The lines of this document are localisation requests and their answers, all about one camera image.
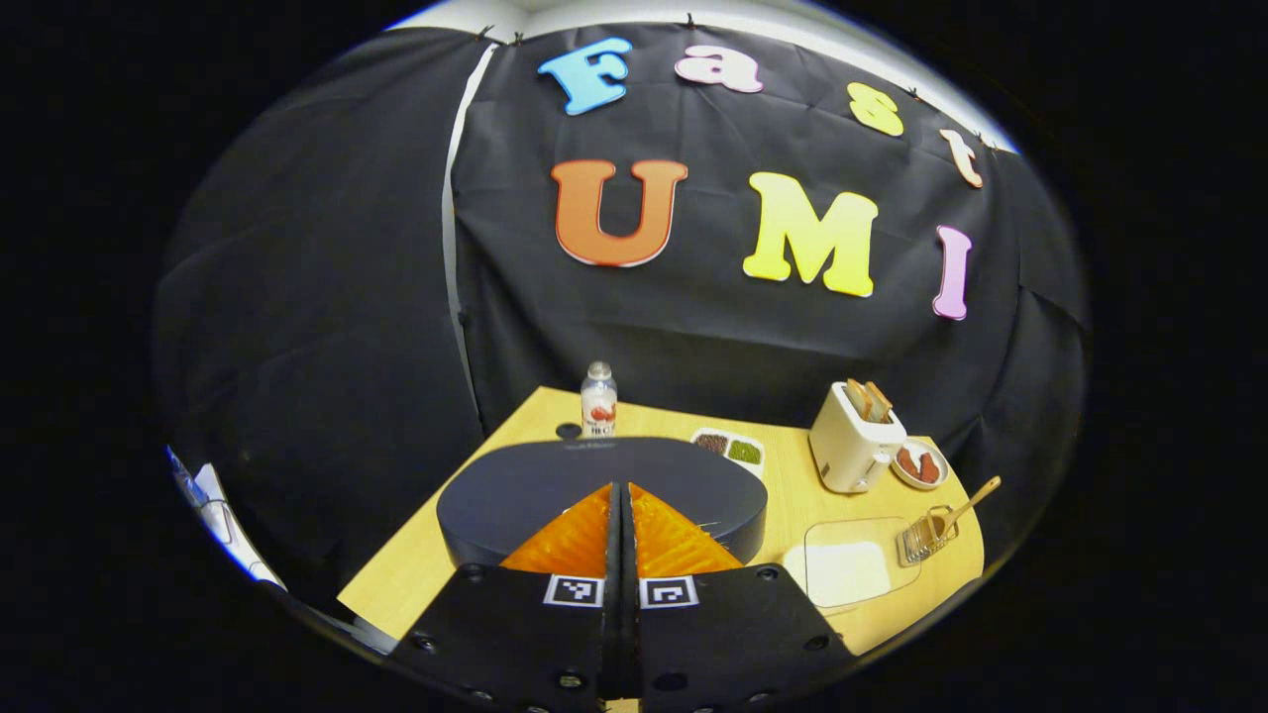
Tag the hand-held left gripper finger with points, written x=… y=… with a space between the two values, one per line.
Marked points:
x=612 y=574
x=630 y=574

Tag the dark grey rice cooker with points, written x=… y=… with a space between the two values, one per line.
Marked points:
x=515 y=485

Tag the glass dish of rice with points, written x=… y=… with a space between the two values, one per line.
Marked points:
x=847 y=569

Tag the wooden spoon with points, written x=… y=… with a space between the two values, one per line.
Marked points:
x=966 y=503

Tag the small black round cap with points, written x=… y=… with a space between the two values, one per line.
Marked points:
x=568 y=432

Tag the white divided bean dish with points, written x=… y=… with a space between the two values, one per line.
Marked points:
x=728 y=449

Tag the small clear water bottle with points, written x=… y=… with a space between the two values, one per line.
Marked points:
x=598 y=406

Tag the white toaster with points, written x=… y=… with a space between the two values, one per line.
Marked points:
x=847 y=451

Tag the brown toast slice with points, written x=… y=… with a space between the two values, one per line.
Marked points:
x=880 y=399
x=858 y=398

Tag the brown meat piece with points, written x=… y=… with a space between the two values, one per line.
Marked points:
x=907 y=462
x=929 y=467

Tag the black backdrop cloth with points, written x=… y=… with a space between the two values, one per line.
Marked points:
x=347 y=297

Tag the white side desk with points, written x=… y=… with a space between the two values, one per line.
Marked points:
x=223 y=520

